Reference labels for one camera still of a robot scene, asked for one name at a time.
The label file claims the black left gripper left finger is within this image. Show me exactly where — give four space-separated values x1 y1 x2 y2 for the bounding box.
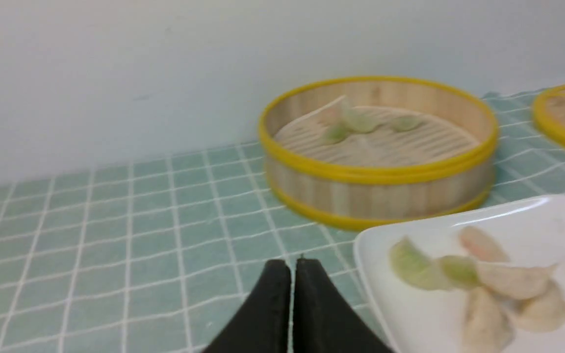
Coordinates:
204 259 292 353

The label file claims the green dumpling in steamer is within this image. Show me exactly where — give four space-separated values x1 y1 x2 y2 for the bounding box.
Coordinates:
340 98 381 134
321 124 350 145
389 115 424 132

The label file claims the green dumpling plate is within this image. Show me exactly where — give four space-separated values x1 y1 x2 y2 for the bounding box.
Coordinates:
388 235 452 291
437 255 481 290

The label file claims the white dumpling plate bottom left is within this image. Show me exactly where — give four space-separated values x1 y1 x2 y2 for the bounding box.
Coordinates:
461 287 515 353

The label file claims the green dumpling in steamer top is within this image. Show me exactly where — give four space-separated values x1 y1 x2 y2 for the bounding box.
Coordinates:
340 98 381 134

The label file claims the green dumpling plate middle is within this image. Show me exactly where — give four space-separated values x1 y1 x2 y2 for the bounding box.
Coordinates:
437 255 481 290

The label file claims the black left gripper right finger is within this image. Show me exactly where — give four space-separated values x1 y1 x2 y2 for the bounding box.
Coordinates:
292 258 392 353

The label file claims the green dumpling in steamer left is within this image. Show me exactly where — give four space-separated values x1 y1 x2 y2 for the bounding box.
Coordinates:
321 124 350 145

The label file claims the green dumpling in steamer right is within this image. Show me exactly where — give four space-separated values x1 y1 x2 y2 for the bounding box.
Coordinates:
389 115 424 132

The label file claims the white dumpling plate centre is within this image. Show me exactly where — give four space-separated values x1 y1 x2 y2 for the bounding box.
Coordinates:
475 262 558 300

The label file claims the white dumpling plate bottom middle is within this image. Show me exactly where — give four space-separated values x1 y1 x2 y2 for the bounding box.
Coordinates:
505 281 565 333

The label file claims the yellow-rimmed bamboo steamer basket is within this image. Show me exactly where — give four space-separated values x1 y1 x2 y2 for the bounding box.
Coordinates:
258 76 499 230

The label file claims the green dumpling plate left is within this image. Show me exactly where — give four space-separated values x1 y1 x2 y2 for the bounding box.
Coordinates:
388 235 452 291

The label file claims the white square plate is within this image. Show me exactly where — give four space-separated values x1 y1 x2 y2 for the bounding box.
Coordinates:
354 195 565 353

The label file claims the green checkered tablecloth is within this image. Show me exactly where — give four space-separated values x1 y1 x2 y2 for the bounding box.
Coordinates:
0 93 565 353

